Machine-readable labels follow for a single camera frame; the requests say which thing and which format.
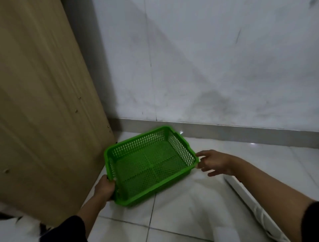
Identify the person's right hand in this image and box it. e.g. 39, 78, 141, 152
196, 150, 236, 177

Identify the person's left hand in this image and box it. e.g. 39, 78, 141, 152
94, 175, 116, 202

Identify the black and white cloth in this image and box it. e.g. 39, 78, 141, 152
0, 202, 54, 242

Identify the green plastic perforated basket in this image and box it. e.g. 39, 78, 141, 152
104, 126, 199, 207

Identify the person's left forearm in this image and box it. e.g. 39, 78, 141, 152
76, 193, 106, 238

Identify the person's right forearm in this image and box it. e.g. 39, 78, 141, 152
230, 156, 315, 242

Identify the white board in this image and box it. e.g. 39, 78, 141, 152
224, 175, 291, 242

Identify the light wooden cabinet panel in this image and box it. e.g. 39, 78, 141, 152
0, 0, 115, 227

